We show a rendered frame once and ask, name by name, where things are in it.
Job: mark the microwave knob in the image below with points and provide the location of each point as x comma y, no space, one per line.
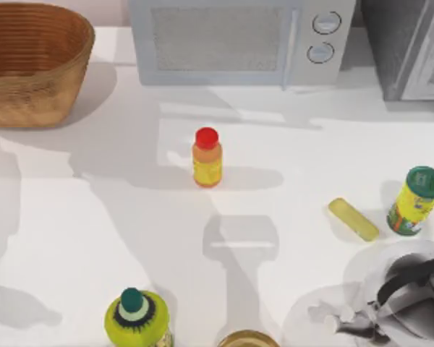
320,52
326,21

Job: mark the yellow can with green lid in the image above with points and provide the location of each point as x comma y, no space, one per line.
416,202

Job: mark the green bottle with dark cap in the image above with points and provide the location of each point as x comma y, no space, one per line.
139,320

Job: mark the woven wooden basket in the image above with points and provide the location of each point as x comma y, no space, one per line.
29,68

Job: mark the flat yellow bar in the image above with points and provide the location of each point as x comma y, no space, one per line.
353,219

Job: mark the orange bottle with red cap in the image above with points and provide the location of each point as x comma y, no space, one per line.
207,162

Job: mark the white and black kettle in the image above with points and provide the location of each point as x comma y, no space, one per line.
383,300

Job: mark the pale microwave oven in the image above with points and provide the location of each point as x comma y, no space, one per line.
235,43

